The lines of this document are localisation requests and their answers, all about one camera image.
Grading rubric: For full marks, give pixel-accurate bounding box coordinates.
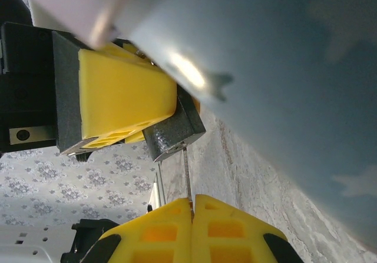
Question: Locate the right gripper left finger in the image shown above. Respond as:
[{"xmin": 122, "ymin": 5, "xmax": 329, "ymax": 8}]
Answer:
[{"xmin": 84, "ymin": 197, "xmax": 193, "ymax": 263}]

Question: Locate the blue cartoon tin box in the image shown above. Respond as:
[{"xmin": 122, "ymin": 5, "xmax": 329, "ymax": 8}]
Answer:
[{"xmin": 23, "ymin": 0, "xmax": 377, "ymax": 255}]

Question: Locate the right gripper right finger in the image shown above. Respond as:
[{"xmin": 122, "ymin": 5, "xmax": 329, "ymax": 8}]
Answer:
[{"xmin": 191, "ymin": 194, "xmax": 306, "ymax": 263}]

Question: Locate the aluminium frame post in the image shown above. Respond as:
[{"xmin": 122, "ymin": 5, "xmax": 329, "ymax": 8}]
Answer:
[{"xmin": 148, "ymin": 162, "xmax": 167, "ymax": 214}]

